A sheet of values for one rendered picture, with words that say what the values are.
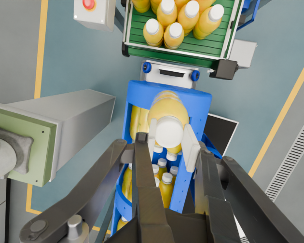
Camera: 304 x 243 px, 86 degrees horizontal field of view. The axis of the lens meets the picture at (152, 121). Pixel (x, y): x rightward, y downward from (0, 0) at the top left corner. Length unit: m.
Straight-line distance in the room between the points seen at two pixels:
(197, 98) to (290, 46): 1.65
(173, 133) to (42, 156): 0.72
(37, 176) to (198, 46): 0.91
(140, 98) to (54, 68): 1.59
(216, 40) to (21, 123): 0.89
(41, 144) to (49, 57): 1.29
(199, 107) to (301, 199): 2.35
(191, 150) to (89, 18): 0.55
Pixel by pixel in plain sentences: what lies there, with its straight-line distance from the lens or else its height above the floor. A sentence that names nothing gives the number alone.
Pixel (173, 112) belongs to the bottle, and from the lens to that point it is 0.24.
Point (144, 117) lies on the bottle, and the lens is 0.54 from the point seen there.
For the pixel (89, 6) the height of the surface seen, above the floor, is 1.11.
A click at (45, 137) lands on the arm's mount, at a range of 0.82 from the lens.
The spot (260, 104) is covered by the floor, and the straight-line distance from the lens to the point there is 1.95.
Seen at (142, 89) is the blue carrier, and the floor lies 1.21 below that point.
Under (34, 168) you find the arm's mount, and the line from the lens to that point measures 0.92.
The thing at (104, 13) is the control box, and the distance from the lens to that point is 0.62.
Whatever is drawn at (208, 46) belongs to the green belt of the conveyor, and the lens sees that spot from 0.80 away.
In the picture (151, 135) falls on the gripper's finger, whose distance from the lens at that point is 0.16.
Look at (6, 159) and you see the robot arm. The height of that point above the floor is 1.15.
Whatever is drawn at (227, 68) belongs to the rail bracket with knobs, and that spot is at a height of 1.00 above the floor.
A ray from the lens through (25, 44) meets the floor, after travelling 2.16.
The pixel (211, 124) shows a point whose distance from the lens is 1.65.
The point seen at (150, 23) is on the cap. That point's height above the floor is 1.11.
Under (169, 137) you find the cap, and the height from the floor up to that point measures 1.46.
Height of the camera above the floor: 1.66
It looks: 74 degrees down
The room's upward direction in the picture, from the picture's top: 168 degrees counter-clockwise
